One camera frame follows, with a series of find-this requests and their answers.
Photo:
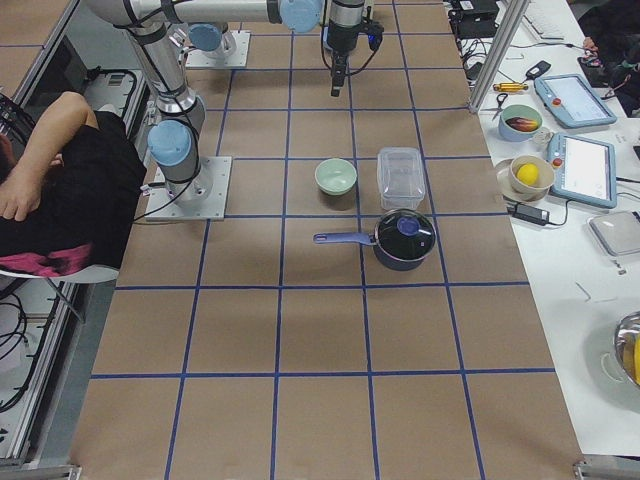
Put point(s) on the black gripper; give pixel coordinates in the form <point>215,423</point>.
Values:
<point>342,39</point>

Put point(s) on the black scissors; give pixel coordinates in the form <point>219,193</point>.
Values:
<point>500,100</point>

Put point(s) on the green bowl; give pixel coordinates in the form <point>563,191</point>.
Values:
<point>335,176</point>

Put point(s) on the teach pendant tablet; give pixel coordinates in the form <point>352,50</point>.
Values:
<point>585,170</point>
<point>572,101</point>

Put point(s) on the near teach pendant tablet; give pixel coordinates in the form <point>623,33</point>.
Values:
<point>585,170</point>

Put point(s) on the yellow handled screwdriver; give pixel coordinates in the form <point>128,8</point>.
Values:
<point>510,87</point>

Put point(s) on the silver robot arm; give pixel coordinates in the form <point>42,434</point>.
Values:
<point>174,141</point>
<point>346,22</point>

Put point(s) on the aluminium frame post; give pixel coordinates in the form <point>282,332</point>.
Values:
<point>508,26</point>

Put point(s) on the seated person in black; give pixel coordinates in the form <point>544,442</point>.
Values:
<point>68,201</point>

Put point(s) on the blue saucepan with glass lid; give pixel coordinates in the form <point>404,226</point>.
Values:
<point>401,239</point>

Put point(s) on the blue bowl with fruit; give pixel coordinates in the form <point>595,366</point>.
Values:
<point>518,123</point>

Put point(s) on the steel mixing bowl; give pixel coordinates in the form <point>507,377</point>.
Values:
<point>621,362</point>

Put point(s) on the black power adapter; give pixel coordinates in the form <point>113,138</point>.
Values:
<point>529,214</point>

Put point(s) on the far teach pendant tablet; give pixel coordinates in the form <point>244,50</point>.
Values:
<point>572,101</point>

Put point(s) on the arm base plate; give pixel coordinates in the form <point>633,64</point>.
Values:
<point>232,53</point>
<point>204,198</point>

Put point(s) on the grey kitchen scale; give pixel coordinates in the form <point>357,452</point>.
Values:
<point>617,232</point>

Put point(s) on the beige bowl with lemon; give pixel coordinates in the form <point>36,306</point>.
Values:
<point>530,175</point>

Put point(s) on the clear plastic lidded container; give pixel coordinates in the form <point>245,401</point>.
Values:
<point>400,178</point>

